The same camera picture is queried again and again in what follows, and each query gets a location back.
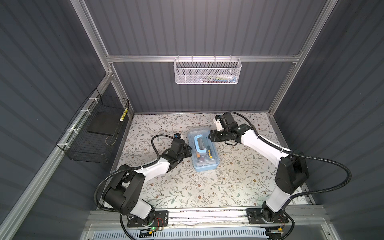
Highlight blue plastic tool box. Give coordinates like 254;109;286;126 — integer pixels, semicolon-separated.
188;128;220;172

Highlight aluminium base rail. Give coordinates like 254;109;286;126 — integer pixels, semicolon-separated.
80;205;340;240

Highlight black pad in basket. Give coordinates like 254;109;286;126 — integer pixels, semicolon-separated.
87;112;123;136

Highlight yellow black screwdriver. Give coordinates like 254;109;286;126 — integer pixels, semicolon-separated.
207;146;213;159

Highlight yellow marker in basket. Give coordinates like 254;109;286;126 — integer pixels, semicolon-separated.
120;108;128;122

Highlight white wire mesh basket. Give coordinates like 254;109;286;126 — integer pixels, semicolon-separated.
173;58;242;85

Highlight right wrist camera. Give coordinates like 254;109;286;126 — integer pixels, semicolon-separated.
215;115;224;132

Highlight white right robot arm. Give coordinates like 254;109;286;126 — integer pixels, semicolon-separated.
209;112;309;222

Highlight black wire basket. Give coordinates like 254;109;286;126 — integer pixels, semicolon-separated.
57;90;130;164

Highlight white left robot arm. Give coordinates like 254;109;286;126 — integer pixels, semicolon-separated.
94;137;192;225

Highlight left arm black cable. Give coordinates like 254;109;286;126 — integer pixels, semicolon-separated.
92;133;178;240

